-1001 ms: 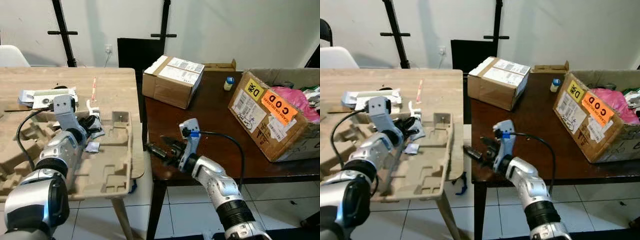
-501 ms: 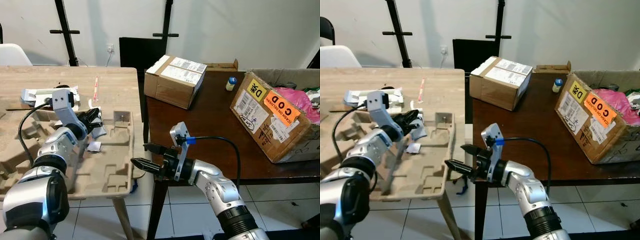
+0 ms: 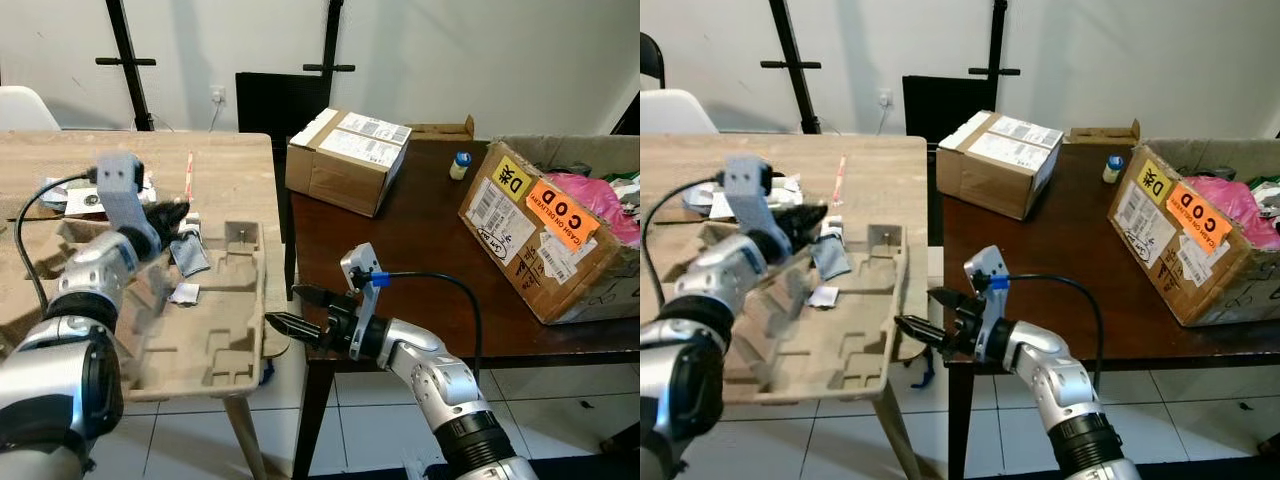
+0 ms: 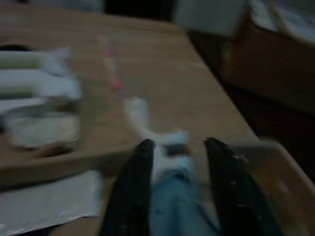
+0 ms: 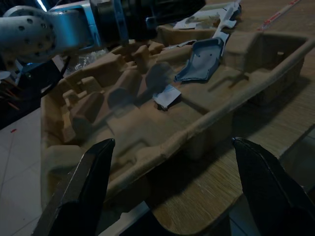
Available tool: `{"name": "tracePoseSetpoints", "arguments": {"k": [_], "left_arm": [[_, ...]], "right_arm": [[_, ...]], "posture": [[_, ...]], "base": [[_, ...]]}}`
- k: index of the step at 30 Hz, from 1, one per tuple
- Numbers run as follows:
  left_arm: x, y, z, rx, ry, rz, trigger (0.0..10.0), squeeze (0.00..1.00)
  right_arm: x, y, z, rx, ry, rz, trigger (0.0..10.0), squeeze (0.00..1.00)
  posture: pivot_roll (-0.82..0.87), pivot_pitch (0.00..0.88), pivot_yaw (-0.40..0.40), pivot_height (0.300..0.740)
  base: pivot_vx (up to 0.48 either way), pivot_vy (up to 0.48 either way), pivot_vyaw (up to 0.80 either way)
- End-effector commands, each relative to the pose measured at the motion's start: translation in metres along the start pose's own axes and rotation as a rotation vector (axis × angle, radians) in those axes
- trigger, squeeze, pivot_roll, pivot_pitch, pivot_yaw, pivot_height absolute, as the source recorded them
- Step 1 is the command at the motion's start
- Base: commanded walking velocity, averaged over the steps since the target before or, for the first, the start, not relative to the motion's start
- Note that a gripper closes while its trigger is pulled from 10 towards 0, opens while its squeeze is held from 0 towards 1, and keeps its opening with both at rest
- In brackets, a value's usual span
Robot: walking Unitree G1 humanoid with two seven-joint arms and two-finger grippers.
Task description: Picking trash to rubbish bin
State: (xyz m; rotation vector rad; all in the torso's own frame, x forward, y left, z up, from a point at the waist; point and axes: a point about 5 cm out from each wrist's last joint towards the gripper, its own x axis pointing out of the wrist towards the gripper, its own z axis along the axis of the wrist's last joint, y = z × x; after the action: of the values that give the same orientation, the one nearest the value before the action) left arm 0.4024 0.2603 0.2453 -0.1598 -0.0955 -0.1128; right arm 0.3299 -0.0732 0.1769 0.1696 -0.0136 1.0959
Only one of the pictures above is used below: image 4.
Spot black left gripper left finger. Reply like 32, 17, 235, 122
98, 138, 155, 236

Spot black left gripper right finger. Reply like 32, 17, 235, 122
203, 137, 283, 236

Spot wooden tray with packets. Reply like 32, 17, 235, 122
0, 43, 141, 190

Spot clear round plastic bag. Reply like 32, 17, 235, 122
6, 114, 81, 149

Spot pink striped straw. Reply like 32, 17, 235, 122
97, 35, 129, 101

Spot light wooden table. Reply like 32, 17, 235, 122
0, 2, 315, 236

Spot cardboard box with white labels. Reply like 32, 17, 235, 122
220, 0, 315, 118

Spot white green packet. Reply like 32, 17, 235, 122
0, 48, 74, 76
0, 69, 82, 100

